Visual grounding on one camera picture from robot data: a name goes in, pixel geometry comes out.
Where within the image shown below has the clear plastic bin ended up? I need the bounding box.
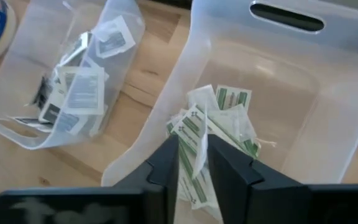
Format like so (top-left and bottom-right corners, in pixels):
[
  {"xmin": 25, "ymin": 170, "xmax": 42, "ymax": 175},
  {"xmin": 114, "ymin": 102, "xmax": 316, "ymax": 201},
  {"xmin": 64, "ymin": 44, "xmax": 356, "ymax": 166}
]
[
  {"xmin": 101, "ymin": 0, "xmax": 358, "ymax": 223},
  {"xmin": 0, "ymin": 0, "xmax": 145, "ymax": 150}
]

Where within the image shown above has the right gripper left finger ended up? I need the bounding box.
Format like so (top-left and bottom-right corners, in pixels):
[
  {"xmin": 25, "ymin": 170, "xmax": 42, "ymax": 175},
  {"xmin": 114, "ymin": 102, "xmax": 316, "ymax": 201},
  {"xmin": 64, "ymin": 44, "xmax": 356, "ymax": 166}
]
[{"xmin": 0, "ymin": 134, "xmax": 180, "ymax": 224}]

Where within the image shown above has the white bandage wrapper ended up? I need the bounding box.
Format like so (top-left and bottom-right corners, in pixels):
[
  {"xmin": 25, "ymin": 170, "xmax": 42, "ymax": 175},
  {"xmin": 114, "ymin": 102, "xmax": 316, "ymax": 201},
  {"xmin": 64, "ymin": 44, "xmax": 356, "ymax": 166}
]
[
  {"xmin": 209, "ymin": 104, "xmax": 257, "ymax": 142},
  {"xmin": 187, "ymin": 84, "xmax": 220, "ymax": 110},
  {"xmin": 192, "ymin": 104, "xmax": 210, "ymax": 180}
]

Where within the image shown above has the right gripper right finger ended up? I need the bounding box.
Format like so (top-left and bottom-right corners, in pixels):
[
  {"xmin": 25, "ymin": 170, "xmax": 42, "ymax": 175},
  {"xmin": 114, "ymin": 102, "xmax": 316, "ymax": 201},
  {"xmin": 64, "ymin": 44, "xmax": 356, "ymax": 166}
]
[{"xmin": 207, "ymin": 134, "xmax": 358, "ymax": 224}]

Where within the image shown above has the white alcohol pad packet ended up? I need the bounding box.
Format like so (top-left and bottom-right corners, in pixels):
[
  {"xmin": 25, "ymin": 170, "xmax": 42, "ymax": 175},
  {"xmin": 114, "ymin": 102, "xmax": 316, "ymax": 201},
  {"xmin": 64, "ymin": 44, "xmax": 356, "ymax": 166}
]
[
  {"xmin": 62, "ymin": 67, "xmax": 107, "ymax": 116},
  {"xmin": 31, "ymin": 74, "xmax": 54, "ymax": 108},
  {"xmin": 39, "ymin": 104, "xmax": 90, "ymax": 135},
  {"xmin": 11, "ymin": 116, "xmax": 54, "ymax": 133},
  {"xmin": 93, "ymin": 15, "xmax": 136, "ymax": 59},
  {"xmin": 57, "ymin": 30, "xmax": 93, "ymax": 68}
]

